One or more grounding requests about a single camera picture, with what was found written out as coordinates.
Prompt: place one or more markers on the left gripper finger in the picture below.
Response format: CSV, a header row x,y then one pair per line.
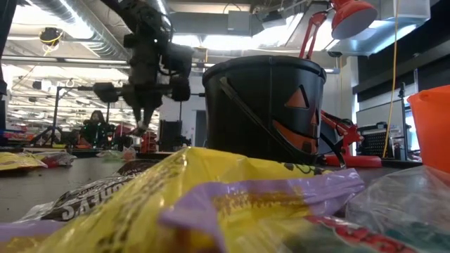
x,y
138,112
148,112

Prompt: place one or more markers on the green clear-wrapped candy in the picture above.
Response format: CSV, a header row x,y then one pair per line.
x,y
397,204
109,155

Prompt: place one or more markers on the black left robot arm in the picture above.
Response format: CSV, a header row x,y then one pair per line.
x,y
140,21

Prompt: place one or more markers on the red clear-wrapped candy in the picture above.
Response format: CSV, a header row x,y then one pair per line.
x,y
129,154
56,159

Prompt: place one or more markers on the purple yellow candy packet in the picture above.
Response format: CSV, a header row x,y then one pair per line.
x,y
267,186

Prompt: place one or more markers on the red tool cart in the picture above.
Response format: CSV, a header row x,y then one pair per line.
x,y
150,144

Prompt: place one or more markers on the black cabinet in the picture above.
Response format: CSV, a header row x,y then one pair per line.
x,y
170,135

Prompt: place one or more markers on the black gantry stand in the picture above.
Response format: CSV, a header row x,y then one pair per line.
x,y
180,119
56,116

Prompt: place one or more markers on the person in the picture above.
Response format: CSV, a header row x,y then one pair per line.
x,y
95,130

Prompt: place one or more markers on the black jack-o-lantern bucket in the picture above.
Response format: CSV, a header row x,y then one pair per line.
x,y
246,105

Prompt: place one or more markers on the brown Hershey's chocolate bar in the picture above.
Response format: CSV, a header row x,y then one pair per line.
x,y
88,202

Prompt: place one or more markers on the red desk lamp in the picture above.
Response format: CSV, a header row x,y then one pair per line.
x,y
351,161

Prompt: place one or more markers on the black perforated computer case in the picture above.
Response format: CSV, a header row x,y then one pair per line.
x,y
374,142

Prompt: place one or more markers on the computer monitor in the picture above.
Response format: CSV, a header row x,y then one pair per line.
x,y
413,137

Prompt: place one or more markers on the orange jack-o-lantern bucket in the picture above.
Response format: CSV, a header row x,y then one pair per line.
x,y
432,133

